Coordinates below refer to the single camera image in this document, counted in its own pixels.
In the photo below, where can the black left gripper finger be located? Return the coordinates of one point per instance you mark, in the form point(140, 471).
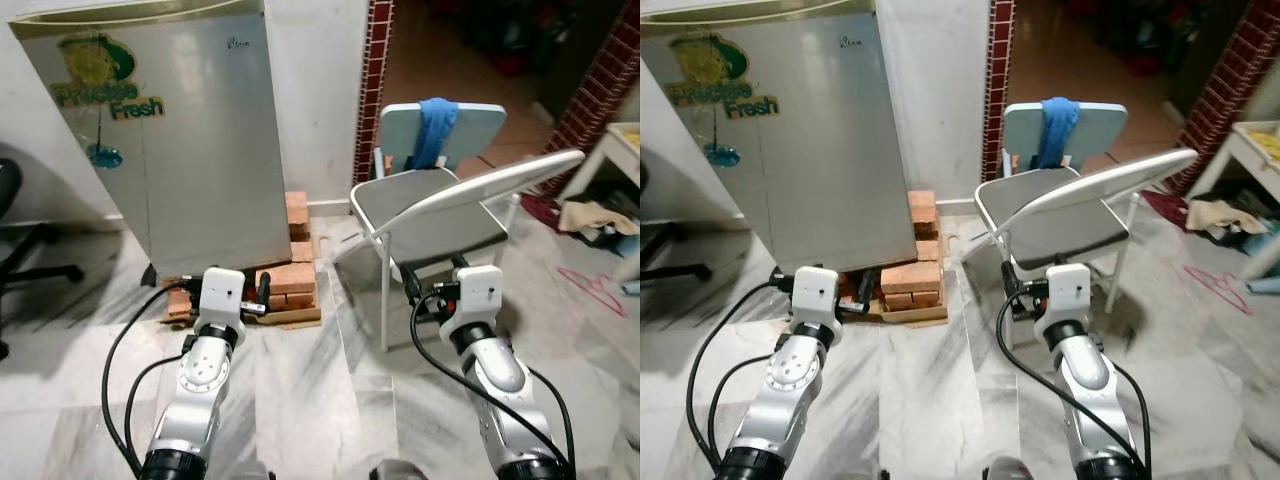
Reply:
point(861, 286)
point(264, 288)

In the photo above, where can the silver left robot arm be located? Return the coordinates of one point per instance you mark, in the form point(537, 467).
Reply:
point(780, 400)
point(195, 400)

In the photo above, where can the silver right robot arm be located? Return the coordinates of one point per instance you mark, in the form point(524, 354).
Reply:
point(1090, 385)
point(500, 385)

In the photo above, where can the silver mini fridge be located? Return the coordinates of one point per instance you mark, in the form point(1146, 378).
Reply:
point(810, 170)
point(190, 170)

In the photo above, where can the red brick stack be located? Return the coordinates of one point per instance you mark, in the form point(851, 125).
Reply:
point(915, 275)
point(295, 280)

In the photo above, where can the grey metal folding chair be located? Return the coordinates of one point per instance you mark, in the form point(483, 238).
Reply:
point(430, 205)
point(1050, 205)

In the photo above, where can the dark red mat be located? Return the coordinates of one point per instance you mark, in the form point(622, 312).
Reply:
point(540, 210)
point(1163, 208)

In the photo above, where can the blue cloth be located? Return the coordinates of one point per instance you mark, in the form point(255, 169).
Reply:
point(1058, 130)
point(435, 130)

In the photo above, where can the red clothes hanger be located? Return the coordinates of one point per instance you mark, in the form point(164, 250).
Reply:
point(590, 285)
point(1215, 283)

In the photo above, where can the light blue chair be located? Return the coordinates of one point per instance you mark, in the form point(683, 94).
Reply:
point(480, 130)
point(1100, 130)

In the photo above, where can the beige cloth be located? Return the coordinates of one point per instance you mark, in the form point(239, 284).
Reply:
point(590, 217)
point(1215, 217)

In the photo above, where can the light blue container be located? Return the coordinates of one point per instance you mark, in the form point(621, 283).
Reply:
point(630, 270)
point(1265, 255)

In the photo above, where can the dark grey robot right leg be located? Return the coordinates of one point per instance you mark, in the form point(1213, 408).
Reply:
point(385, 472)
point(1005, 470)

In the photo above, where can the white side table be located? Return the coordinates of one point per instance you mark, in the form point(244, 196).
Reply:
point(610, 145)
point(1255, 150)

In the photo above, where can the black office chair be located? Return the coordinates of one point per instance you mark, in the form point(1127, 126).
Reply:
point(20, 255)

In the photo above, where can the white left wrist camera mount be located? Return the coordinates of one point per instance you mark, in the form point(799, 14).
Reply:
point(220, 298)
point(815, 298)

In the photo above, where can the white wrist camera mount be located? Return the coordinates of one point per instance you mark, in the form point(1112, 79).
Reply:
point(220, 298)
point(1067, 293)
point(480, 295)
point(815, 298)

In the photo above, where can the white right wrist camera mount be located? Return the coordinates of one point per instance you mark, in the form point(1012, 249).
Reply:
point(1067, 293)
point(480, 295)

